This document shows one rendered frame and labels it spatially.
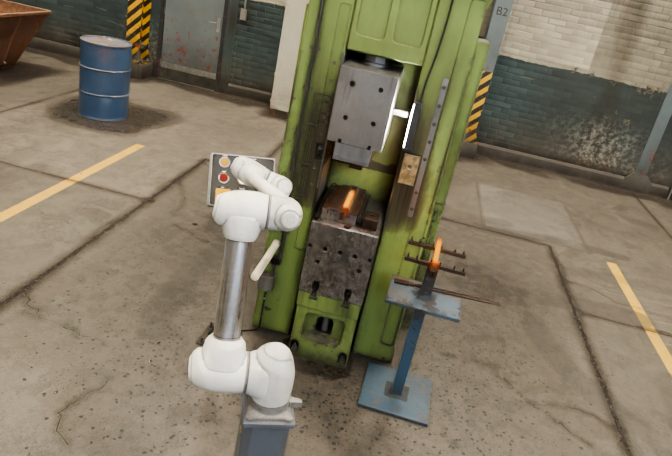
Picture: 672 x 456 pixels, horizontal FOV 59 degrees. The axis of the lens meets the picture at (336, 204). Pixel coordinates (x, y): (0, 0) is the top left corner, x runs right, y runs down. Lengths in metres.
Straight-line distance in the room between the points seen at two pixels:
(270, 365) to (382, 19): 1.83
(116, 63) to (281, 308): 4.37
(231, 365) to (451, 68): 1.84
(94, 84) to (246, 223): 5.48
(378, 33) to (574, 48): 6.16
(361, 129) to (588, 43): 6.36
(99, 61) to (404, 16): 4.80
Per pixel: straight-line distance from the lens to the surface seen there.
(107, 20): 10.36
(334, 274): 3.37
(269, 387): 2.30
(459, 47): 3.18
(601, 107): 9.34
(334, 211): 3.28
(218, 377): 2.28
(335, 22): 3.20
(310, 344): 3.65
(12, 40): 9.19
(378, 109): 3.09
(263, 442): 2.47
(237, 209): 2.11
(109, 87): 7.43
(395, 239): 3.45
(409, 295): 3.25
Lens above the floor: 2.23
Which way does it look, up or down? 22 degrees down
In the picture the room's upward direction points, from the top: 12 degrees clockwise
